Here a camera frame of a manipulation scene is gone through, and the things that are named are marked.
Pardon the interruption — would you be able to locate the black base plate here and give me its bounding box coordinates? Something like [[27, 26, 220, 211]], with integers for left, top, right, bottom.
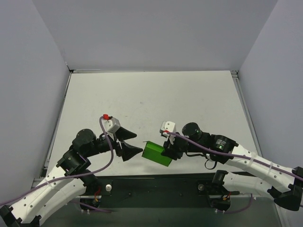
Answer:
[[80, 173, 231, 210]]

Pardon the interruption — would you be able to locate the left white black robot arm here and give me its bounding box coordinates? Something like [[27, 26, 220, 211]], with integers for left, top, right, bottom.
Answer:
[[0, 127, 142, 227]]

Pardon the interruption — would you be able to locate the aluminium frame rail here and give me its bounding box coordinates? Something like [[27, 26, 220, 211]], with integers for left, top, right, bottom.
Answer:
[[230, 70, 263, 157]]

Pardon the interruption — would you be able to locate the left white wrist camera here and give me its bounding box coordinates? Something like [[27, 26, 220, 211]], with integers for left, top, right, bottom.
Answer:
[[101, 114, 121, 138]]

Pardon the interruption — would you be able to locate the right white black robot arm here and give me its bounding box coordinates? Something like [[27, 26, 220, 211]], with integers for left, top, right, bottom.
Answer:
[[160, 122, 303, 211]]

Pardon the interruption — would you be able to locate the green paper box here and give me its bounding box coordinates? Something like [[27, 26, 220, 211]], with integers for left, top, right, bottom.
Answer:
[[142, 141, 172, 167]]

